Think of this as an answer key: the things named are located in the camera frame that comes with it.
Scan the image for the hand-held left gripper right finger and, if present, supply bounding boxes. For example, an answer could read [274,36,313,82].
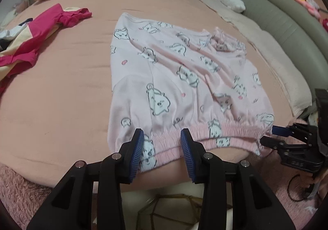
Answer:
[180,128,295,230]

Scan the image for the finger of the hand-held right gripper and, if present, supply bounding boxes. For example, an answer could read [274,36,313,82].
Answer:
[260,136,312,153]
[272,122,314,141]

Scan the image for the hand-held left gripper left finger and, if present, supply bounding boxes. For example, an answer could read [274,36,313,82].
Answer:
[27,128,144,230]

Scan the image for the pink cartoon print pajama pants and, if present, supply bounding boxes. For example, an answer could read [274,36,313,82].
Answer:
[109,12,275,172]

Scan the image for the magenta and cream garment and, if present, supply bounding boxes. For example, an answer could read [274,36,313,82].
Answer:
[0,3,93,95]

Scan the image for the beige textured blanket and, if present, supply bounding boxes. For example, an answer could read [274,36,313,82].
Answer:
[195,0,313,118]

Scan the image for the bed with pink sheet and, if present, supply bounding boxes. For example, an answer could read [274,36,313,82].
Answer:
[0,0,298,195]

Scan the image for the grey padded headboard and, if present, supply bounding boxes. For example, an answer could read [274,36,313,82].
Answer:
[215,0,328,97]

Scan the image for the pink plush toy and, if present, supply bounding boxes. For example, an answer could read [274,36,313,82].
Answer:
[297,0,321,18]

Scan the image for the white plush toy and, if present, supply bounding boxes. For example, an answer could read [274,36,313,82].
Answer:
[220,0,246,13]

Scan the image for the white and navy cloth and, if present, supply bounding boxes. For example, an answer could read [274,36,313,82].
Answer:
[0,17,34,50]

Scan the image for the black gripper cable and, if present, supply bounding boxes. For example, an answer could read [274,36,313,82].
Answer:
[286,174,315,201]

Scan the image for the gold wire frame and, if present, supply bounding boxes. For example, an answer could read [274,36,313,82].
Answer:
[137,194,205,230]

